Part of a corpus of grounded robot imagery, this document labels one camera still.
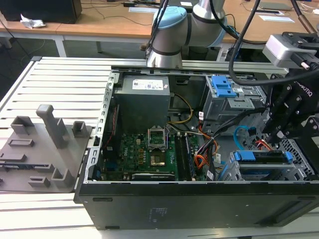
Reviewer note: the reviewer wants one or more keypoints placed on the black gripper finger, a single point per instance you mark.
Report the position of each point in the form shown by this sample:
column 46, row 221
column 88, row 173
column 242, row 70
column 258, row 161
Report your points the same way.
column 311, row 128
column 284, row 112

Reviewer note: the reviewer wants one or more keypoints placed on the hard disk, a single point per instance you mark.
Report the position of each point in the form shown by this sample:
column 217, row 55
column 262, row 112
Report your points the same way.
column 266, row 155

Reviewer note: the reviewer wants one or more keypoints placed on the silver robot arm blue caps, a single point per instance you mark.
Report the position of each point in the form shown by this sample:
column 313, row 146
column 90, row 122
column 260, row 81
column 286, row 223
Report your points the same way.
column 169, row 37

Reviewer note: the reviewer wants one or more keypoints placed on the grey metal disk bay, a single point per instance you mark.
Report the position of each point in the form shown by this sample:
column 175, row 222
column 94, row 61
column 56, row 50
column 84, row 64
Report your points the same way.
column 299, row 159

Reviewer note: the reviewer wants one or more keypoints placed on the grey metal drive cage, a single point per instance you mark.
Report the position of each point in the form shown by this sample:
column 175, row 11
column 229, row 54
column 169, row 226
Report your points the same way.
column 224, row 109

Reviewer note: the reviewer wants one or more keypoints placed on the blue plastic cage latch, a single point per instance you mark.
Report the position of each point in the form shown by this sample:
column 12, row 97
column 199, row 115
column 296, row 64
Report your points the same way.
column 223, row 87

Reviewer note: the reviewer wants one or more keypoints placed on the white paper sheet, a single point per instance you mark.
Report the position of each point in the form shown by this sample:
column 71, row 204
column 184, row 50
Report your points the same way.
column 276, row 19
column 140, row 9

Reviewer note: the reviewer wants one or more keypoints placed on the black RAM stick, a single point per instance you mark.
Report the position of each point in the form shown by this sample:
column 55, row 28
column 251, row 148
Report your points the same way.
column 188, row 156

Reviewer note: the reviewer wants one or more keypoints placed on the CPU socket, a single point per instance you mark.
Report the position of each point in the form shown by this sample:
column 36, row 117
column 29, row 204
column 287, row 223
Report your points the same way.
column 150, row 159

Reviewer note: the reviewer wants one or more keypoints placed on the grey power supply unit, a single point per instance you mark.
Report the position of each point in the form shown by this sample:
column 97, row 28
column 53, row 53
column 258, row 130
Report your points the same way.
column 142, row 104

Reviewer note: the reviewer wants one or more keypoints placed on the black PC case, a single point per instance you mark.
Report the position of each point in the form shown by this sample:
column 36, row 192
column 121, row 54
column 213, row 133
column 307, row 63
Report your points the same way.
column 174, row 204

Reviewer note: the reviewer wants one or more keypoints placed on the green motherboard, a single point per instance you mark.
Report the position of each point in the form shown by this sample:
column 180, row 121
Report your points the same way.
column 129, row 149

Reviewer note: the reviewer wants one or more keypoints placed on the black power adapter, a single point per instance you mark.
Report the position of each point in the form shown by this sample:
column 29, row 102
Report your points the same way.
column 129, row 4

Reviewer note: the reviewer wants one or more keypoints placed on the wooden desk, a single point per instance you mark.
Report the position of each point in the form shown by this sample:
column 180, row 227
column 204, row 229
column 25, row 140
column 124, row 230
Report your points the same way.
column 99, row 25

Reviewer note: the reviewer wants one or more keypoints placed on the grey parts rack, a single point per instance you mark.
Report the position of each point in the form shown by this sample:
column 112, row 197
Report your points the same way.
column 45, row 154

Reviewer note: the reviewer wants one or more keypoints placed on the black box on desk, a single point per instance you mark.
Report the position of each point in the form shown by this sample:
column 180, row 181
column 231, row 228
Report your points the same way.
column 42, row 11

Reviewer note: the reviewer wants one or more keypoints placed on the crumpled white paper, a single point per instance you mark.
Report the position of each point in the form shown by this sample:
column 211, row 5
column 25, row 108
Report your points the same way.
column 32, row 22

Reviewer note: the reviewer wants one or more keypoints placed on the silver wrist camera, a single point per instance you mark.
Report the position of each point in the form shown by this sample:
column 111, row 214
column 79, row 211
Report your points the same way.
column 279, row 48

